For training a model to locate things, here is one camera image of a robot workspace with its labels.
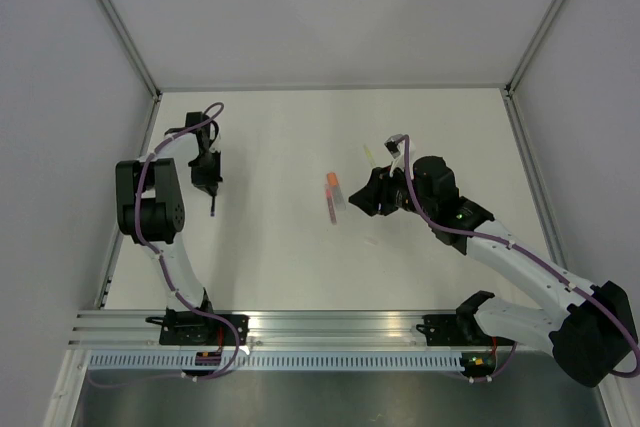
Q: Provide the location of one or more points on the right frame post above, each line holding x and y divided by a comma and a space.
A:
542, 30

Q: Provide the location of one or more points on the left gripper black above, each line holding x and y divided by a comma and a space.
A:
211, 184

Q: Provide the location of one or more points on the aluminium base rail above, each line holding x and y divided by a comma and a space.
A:
273, 331

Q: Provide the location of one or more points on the left frame post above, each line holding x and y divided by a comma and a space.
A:
117, 24

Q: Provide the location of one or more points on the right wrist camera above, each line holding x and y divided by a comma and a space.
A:
402, 149

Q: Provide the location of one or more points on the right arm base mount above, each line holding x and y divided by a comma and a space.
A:
451, 330

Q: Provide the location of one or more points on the yellow pen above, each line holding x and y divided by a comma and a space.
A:
369, 156

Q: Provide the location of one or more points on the slotted cable duct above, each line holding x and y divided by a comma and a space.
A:
421, 361

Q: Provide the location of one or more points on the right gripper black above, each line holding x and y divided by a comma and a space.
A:
380, 180

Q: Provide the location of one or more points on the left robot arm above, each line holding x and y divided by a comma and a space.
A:
150, 206

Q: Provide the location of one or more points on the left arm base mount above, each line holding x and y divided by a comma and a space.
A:
189, 329

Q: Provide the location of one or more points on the frame post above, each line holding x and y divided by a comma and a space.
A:
542, 30
117, 24

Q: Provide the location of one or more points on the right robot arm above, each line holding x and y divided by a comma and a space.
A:
587, 329

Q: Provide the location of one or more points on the red pink pen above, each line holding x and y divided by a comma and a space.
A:
331, 204

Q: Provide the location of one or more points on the orange highlighter pen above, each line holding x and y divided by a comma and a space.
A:
335, 191

